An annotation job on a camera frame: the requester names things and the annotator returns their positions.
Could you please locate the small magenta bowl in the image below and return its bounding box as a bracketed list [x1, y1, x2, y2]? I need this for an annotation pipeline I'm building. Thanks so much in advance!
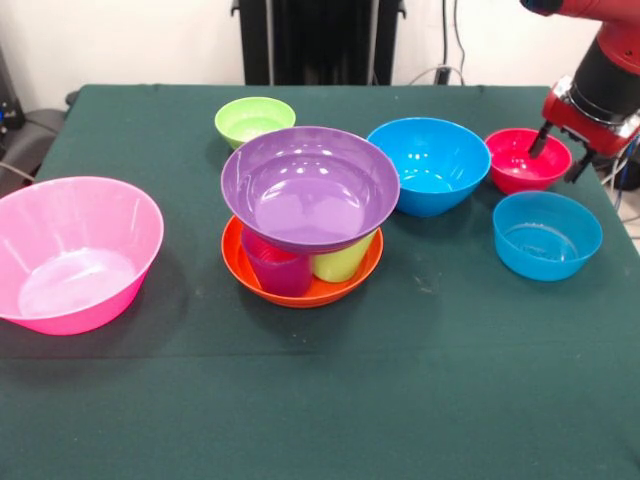
[484, 128, 573, 195]

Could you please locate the orange bowl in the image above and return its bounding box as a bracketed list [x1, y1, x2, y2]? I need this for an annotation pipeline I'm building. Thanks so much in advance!
[221, 215, 385, 309]

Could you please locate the tangle of cables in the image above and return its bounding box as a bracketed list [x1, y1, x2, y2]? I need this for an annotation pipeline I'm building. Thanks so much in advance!
[599, 144, 640, 221]

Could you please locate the small blue bowl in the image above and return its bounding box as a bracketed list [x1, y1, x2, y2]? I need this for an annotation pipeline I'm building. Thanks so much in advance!
[492, 190, 604, 282]

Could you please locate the green bowl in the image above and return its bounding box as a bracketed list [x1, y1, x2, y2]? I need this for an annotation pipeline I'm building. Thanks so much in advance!
[214, 96, 297, 150]

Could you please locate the purple bowl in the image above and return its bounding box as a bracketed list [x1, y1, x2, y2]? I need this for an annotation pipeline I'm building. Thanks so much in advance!
[220, 125, 401, 254]

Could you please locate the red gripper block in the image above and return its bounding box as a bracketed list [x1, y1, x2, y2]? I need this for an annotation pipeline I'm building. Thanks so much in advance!
[528, 88, 640, 184]

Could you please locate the dark green table cloth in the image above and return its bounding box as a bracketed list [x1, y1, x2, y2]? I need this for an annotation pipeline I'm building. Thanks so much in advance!
[0, 83, 640, 480]

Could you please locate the large pink bowl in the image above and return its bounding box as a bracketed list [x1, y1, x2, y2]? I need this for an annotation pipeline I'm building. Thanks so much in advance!
[0, 175, 165, 336]

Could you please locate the green cup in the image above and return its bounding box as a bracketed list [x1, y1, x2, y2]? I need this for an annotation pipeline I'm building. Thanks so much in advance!
[312, 234, 377, 283]

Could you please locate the black stand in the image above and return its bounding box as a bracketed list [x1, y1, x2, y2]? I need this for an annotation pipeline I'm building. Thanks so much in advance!
[0, 44, 26, 151]

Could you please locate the large blue bowl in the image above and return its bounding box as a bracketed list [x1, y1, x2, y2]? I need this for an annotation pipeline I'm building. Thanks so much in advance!
[366, 117, 492, 219]

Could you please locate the purple cup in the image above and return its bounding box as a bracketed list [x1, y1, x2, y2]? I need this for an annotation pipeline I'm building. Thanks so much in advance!
[240, 227, 312, 298]

